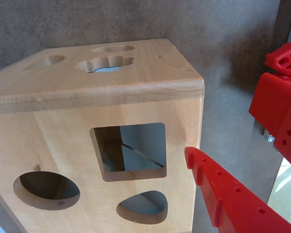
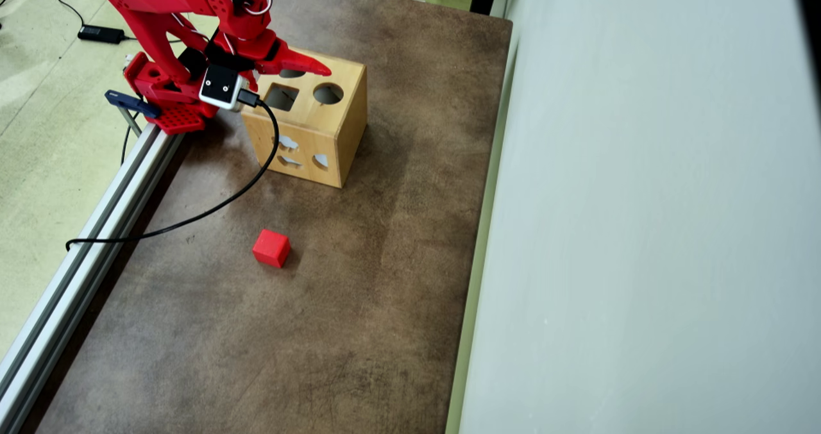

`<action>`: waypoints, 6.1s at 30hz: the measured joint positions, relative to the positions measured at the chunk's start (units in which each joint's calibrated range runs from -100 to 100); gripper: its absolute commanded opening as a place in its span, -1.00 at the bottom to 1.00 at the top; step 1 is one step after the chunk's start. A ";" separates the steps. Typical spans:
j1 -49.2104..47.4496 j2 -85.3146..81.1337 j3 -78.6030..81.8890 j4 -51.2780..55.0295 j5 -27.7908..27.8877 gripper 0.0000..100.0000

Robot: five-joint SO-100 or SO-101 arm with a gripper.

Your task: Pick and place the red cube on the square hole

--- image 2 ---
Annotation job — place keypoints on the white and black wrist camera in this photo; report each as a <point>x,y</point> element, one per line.
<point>221,86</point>

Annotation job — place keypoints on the blue clamp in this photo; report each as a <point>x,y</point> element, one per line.
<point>131,102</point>

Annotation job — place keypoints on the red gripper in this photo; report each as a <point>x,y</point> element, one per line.
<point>277,54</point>

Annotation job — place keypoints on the black power adapter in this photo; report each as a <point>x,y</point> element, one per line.
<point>101,34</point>

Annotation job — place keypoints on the wooden shape sorter box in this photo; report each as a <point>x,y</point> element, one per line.
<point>321,139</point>

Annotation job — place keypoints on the red cube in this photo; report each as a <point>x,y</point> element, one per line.
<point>270,248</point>

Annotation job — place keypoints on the aluminium profile rail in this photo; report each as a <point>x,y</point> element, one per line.
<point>38,338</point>

